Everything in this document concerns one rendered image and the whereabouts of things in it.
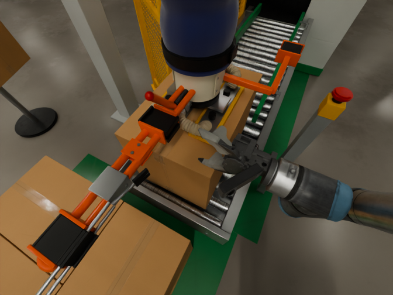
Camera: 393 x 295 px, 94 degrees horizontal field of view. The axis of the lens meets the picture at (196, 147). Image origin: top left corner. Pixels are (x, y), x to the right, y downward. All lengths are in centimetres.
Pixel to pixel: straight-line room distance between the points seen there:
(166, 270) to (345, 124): 219
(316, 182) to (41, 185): 127
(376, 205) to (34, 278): 122
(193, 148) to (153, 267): 57
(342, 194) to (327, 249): 130
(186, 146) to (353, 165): 179
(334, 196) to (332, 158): 166
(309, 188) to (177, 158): 39
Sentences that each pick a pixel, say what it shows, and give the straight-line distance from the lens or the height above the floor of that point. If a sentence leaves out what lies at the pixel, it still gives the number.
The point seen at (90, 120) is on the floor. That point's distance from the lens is 228.
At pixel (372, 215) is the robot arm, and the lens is 56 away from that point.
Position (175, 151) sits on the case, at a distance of 65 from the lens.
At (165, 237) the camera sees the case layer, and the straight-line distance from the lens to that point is 98.
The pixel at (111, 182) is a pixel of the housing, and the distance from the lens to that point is 48.
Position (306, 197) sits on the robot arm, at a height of 111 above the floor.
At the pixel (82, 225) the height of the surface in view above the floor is 111.
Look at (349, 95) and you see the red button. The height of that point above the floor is 104.
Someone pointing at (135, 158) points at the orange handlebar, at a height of 109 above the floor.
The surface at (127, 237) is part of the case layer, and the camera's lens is 102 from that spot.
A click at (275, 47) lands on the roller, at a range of 213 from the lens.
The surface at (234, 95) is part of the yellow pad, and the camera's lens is 81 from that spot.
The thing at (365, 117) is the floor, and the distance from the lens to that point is 271.
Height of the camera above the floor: 151
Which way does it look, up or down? 58 degrees down
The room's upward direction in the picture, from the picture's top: straight up
